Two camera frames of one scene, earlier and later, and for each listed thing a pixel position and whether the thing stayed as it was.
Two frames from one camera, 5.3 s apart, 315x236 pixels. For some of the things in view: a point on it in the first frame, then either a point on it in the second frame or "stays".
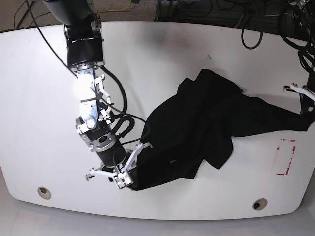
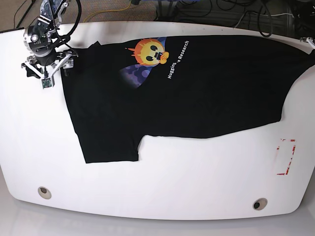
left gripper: (121, 173) -> (48, 81)
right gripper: (307, 104) -> (307, 40)
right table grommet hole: (260, 204) stays
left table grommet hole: (44, 192) stays
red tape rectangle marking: (291, 161) stays
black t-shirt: (199, 126) -> (201, 85)
